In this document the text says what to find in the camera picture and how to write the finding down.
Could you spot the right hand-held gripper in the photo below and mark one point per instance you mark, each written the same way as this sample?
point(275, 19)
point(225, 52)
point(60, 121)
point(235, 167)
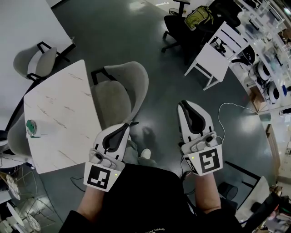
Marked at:
point(210, 160)

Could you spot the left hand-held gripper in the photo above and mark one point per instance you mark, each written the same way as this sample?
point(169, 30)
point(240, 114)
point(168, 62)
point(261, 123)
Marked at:
point(98, 177)

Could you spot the grey upholstered chair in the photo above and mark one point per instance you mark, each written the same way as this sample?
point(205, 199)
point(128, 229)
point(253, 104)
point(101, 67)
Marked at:
point(109, 100)
point(42, 62)
point(17, 141)

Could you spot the person's right forearm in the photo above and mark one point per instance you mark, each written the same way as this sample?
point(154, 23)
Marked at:
point(208, 193)

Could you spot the person's left forearm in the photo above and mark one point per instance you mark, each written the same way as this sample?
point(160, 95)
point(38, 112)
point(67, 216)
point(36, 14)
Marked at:
point(92, 204)

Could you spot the white wooden chair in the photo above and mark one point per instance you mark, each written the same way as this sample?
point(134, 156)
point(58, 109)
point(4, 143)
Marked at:
point(213, 59)

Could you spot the black office chair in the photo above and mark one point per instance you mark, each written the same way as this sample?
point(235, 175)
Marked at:
point(182, 25)

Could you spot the person's grey trouser leg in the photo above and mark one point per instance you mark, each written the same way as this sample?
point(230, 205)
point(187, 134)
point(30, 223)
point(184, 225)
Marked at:
point(133, 151)

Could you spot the person's white shoe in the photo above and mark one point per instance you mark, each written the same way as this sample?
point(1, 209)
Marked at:
point(146, 153)

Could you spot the white marble table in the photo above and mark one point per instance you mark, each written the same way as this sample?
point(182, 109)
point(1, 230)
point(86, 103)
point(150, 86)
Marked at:
point(61, 118)

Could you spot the cardboard box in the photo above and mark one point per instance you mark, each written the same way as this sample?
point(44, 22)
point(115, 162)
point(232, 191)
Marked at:
point(257, 99)

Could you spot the person's black shirt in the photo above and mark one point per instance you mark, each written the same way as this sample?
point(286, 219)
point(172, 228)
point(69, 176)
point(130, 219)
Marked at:
point(145, 200)

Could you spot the white cup with green lid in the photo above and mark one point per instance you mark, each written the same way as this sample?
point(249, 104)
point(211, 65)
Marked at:
point(41, 128)

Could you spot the black mesh wastebasket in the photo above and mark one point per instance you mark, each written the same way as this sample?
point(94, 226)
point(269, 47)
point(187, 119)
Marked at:
point(228, 191)

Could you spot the round white device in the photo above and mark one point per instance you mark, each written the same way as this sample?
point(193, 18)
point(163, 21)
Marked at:
point(274, 92)
point(263, 70)

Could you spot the white desk with black legs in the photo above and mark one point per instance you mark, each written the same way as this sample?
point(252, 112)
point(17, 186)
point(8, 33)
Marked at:
point(254, 195)

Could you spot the cluttered white shelf unit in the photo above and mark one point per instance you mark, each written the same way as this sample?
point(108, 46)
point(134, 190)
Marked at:
point(266, 45)

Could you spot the green backpack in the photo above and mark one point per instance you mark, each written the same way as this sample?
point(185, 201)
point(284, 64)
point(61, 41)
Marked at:
point(199, 17)

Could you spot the large plain white table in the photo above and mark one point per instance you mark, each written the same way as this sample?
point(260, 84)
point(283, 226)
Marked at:
point(27, 25)

